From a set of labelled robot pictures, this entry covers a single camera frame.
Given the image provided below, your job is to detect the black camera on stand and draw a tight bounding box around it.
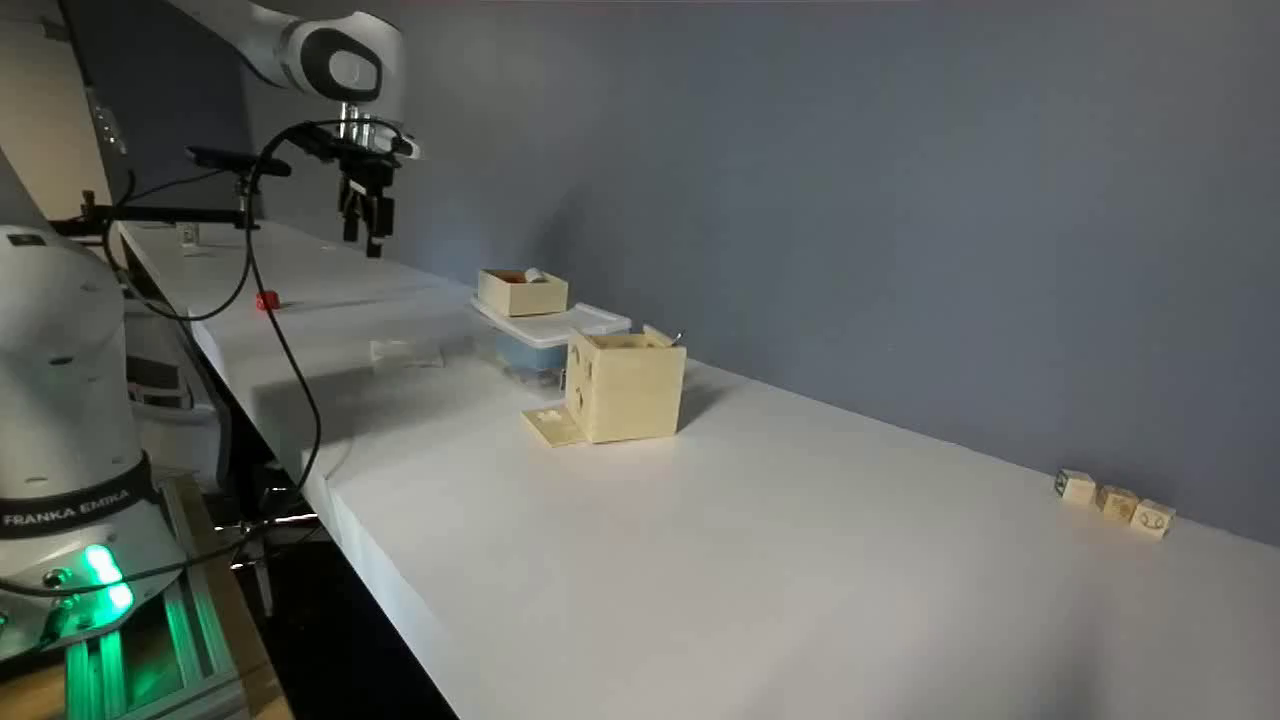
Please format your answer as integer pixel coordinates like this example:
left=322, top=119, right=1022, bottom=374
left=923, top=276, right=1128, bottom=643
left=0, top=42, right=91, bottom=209
left=46, top=143, right=296, bottom=236

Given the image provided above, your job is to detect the wooden cube shape sorter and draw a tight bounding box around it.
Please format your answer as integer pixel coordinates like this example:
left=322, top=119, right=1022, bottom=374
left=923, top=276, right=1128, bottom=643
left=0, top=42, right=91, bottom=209
left=563, top=328, right=686, bottom=444

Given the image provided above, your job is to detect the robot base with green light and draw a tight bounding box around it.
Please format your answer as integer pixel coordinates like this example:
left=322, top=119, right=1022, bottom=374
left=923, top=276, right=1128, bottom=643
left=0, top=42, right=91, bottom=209
left=0, top=475, right=257, bottom=720

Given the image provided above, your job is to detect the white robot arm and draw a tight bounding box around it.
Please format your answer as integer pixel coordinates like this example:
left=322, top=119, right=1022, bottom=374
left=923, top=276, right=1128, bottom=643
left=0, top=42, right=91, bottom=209
left=0, top=0, right=414, bottom=539

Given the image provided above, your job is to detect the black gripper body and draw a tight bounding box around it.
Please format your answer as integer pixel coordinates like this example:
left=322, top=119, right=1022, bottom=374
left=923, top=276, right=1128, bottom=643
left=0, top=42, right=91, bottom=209
left=284, top=125, right=421, bottom=196

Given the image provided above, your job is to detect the wooden sorter lid panel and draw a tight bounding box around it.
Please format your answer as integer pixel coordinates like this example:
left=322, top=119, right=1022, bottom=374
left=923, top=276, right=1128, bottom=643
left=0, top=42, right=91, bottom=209
left=529, top=408, right=583, bottom=448

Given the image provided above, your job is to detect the clear plastic storage bin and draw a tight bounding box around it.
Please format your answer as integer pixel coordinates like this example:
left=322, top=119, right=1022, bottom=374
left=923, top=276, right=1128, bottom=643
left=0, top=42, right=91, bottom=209
left=474, top=306, right=630, bottom=384

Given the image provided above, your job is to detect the small red toy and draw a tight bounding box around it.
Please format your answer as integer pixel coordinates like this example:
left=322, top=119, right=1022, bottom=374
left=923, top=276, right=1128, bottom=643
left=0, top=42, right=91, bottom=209
left=257, top=293, right=280, bottom=312

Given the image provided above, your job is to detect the small wooden tray box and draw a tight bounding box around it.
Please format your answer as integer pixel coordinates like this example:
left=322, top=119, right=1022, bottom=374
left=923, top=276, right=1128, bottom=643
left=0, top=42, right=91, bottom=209
left=474, top=270, right=568, bottom=319

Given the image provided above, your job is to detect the left small wooden block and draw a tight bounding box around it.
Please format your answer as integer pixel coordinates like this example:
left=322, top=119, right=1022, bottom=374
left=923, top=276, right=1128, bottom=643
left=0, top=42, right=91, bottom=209
left=1055, top=469, right=1096, bottom=508

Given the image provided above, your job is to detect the right small wooden block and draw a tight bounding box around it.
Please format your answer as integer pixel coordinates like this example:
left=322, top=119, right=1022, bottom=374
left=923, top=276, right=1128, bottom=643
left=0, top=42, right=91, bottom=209
left=1133, top=502, right=1177, bottom=539

